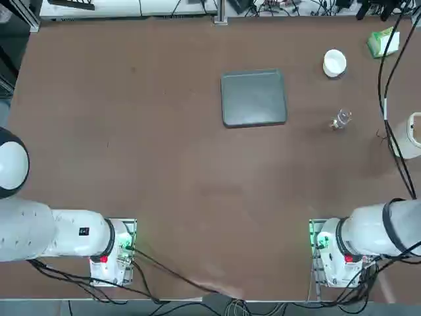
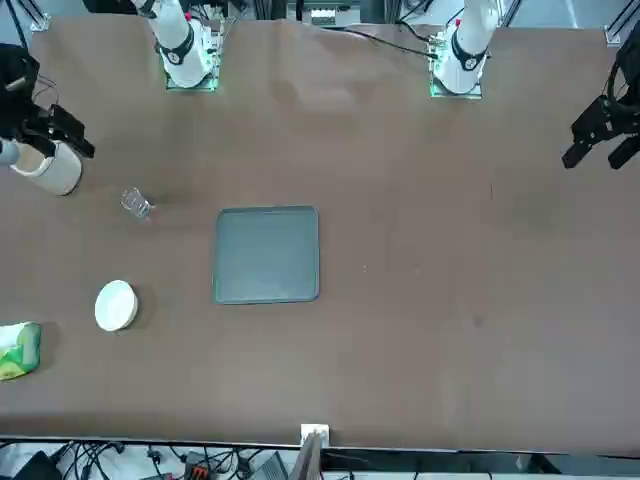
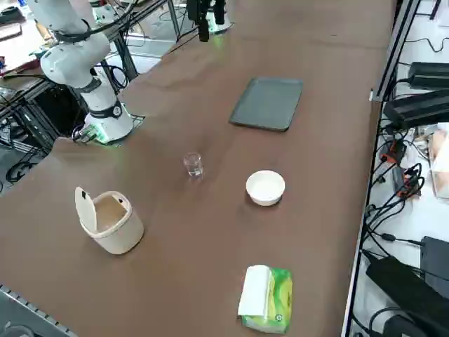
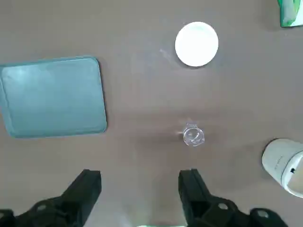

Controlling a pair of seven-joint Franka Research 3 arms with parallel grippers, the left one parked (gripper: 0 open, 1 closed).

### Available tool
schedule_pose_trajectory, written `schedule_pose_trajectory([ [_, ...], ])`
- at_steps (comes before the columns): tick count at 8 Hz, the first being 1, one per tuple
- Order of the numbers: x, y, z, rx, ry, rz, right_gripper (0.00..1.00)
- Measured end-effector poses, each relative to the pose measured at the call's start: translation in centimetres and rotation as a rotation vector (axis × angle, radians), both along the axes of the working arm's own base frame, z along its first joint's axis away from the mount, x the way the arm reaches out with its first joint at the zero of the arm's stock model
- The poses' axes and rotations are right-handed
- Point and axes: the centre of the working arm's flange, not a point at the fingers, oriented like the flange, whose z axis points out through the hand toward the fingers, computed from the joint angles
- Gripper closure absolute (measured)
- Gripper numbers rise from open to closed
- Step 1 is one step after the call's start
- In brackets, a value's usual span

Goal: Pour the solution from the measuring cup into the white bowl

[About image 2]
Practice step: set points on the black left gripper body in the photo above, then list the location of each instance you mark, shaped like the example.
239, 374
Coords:
631, 80

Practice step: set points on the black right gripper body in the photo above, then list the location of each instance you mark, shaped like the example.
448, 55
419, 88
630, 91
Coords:
15, 110

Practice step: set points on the clear glass measuring cup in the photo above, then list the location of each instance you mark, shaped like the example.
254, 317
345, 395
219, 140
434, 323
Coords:
134, 200

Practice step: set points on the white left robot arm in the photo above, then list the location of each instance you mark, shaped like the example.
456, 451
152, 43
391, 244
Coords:
462, 50

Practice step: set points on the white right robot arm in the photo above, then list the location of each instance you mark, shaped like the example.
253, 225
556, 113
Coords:
182, 55

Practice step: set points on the white bowl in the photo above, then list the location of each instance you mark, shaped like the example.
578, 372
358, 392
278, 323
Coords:
116, 306

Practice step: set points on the beige bin with lid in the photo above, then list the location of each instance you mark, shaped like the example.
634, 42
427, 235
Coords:
60, 172

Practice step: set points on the green tissue pack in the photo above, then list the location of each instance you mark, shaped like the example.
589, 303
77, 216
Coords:
20, 350

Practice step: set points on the aluminium corner bracket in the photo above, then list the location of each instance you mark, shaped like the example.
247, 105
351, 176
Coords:
40, 22
613, 34

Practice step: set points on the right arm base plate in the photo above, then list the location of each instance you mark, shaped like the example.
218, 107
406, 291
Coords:
212, 85

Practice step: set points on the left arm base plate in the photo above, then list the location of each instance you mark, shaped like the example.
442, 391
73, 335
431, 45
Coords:
437, 92

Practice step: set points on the white post bracket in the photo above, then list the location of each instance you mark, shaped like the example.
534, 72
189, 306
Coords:
315, 429

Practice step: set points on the aluminium post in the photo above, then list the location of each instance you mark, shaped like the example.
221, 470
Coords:
307, 460

